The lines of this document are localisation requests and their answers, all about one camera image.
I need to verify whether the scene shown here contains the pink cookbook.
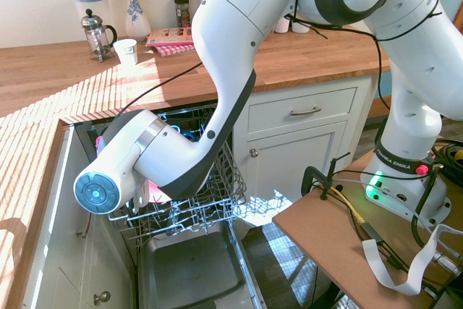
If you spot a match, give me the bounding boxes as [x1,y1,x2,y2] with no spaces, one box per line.
[145,27,195,48]

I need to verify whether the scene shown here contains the steel dishwasher door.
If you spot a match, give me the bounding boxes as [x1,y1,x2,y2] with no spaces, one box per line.
[138,219,268,309]

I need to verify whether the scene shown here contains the blue mug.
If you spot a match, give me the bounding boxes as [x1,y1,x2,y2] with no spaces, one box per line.
[171,124,198,144]

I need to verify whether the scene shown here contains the wire dishwasher rack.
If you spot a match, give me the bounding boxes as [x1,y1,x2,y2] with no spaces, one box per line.
[107,105,248,241]

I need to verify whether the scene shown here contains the metal plug connector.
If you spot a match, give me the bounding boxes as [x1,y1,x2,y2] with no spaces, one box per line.
[432,250,463,274]

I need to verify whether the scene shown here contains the wooden mounting board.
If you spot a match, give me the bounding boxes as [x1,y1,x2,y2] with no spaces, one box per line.
[272,149,463,309]

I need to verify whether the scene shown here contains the spice jar dark lid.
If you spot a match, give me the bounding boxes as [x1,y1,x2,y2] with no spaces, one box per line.
[174,0,192,29]

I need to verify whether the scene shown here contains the metal drawer handle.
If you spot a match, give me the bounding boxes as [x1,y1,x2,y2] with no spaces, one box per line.
[289,106,323,117]

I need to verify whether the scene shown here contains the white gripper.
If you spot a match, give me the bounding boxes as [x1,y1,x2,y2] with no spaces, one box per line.
[131,177,150,215]

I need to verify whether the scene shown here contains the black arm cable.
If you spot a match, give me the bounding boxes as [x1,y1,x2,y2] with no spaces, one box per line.
[114,0,443,119]

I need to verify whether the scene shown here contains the metal bar cabinet handle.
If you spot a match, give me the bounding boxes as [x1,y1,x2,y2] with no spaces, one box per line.
[75,211,93,240]

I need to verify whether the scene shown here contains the white corner cabinet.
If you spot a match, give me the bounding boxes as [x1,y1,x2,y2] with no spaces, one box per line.
[21,124,135,309]

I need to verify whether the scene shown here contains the glass French press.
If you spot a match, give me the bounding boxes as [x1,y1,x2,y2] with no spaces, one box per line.
[80,8,119,63]

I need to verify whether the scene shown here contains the red checked book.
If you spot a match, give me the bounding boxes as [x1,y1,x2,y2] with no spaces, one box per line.
[153,42,197,58]

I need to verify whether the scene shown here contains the white ribbon strap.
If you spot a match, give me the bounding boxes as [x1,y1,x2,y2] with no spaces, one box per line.
[362,222,463,295]

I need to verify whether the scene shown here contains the white vase blue flowers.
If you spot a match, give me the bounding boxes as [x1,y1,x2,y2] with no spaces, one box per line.
[122,0,152,42]

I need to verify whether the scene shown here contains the black screw clamp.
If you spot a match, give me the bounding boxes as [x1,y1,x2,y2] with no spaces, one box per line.
[300,151,352,200]

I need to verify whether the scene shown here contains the grey cable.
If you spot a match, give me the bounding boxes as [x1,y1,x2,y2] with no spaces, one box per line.
[331,177,441,236]

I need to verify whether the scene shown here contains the white cabinet with drawer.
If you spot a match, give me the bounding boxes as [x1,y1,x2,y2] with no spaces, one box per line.
[231,72,383,231]

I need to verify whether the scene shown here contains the white paper cup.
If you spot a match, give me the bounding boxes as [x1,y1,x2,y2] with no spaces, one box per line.
[112,38,140,67]

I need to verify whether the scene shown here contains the black cable bundle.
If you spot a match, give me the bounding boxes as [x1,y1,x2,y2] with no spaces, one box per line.
[429,136,463,184]

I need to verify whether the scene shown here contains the black inline adapter cable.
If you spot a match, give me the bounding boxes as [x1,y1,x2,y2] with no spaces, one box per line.
[356,219,412,273]

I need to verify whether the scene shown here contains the red plastic plate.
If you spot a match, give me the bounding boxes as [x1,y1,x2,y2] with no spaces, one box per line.
[95,135,173,204]

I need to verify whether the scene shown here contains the white mug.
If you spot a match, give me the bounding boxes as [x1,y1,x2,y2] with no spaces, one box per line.
[290,18,313,34]
[273,17,292,34]

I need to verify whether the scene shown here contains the yellow cable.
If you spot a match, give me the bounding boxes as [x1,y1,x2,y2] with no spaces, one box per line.
[331,183,367,225]

